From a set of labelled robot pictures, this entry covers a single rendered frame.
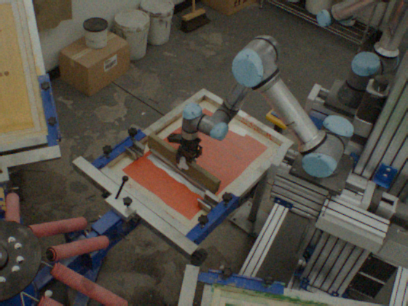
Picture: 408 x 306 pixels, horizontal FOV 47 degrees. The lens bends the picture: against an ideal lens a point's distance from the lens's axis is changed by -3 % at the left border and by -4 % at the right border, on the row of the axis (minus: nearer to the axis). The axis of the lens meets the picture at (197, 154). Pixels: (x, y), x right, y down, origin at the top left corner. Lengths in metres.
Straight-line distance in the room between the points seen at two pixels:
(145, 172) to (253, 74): 0.84
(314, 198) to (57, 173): 2.04
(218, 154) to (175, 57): 2.34
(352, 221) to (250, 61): 0.76
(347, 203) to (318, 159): 0.36
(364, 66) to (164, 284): 1.70
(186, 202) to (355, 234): 0.73
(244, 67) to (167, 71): 2.79
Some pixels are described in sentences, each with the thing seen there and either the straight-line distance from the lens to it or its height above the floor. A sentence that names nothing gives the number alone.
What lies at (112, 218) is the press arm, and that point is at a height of 1.04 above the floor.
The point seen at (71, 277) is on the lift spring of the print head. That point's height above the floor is 1.20.
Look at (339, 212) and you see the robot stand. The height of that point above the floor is 1.17.
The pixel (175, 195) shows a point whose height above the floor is 0.95.
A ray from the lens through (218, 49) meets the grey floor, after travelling 4.74.
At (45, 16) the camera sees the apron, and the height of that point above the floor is 0.65.
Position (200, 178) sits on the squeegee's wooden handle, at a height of 1.02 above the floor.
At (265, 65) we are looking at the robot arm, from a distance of 1.63.
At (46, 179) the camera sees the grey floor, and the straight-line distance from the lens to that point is 3.51.
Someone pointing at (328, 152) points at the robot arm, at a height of 1.48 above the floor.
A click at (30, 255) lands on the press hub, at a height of 1.31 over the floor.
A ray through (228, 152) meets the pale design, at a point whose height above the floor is 0.95.
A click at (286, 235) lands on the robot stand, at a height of 0.21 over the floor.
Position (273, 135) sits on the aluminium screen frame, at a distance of 2.45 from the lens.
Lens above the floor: 2.64
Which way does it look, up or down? 46 degrees down
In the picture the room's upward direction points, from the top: 8 degrees clockwise
